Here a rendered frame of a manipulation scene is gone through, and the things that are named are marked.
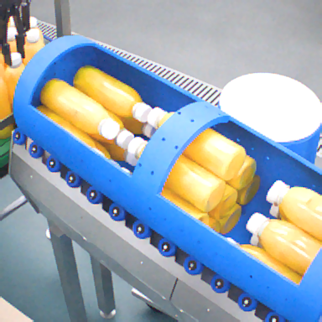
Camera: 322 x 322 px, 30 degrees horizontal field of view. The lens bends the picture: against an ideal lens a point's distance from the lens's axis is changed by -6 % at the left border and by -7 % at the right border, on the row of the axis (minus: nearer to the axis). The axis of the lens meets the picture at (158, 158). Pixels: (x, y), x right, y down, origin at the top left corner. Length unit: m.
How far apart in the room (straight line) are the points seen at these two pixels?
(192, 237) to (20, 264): 1.48
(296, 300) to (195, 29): 2.95
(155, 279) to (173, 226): 0.25
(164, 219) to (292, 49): 2.69
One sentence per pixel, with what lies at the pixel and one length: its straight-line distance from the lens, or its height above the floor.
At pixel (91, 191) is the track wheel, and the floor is 0.97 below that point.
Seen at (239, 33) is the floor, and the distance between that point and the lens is 3.90.
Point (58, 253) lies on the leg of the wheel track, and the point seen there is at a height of 0.53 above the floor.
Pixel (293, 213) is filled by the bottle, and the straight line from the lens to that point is 1.16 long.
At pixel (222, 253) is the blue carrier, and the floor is 1.12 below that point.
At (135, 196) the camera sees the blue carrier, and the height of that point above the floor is 1.11.
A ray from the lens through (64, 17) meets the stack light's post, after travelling 2.10.
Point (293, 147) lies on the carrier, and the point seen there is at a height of 1.01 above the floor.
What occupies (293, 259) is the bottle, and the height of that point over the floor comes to 1.14.
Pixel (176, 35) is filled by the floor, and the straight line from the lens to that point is 3.83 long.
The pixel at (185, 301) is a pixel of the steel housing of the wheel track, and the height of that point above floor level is 0.86.
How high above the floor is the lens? 2.02
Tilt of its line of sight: 43 degrees down
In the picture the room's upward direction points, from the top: straight up
